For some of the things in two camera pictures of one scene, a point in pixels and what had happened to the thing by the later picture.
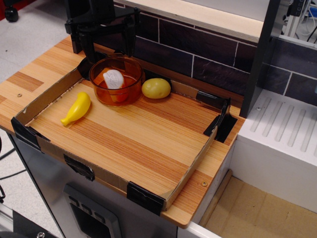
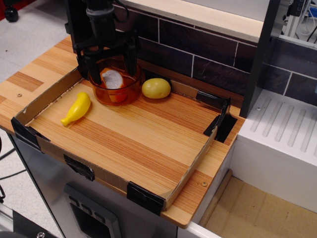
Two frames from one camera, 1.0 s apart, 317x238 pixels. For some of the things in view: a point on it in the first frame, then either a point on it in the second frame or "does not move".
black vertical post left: [82, 24] does not move
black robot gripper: [100, 14] → [105, 36]
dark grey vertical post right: [255, 82] does not move
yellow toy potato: [156, 88] does not move
